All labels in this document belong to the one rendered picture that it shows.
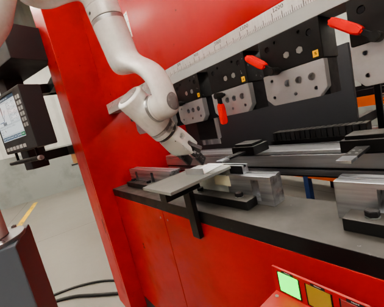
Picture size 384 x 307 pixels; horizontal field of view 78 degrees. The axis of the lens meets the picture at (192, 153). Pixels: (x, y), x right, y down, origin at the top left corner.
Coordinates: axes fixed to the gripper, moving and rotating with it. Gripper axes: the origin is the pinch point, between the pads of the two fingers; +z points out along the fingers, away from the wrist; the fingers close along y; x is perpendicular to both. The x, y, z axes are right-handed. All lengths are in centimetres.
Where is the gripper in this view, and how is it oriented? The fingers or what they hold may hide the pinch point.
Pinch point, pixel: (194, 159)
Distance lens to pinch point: 83.4
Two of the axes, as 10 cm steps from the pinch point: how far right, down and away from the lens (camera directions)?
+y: -7.3, 0.7, 6.8
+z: 5.9, 5.7, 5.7
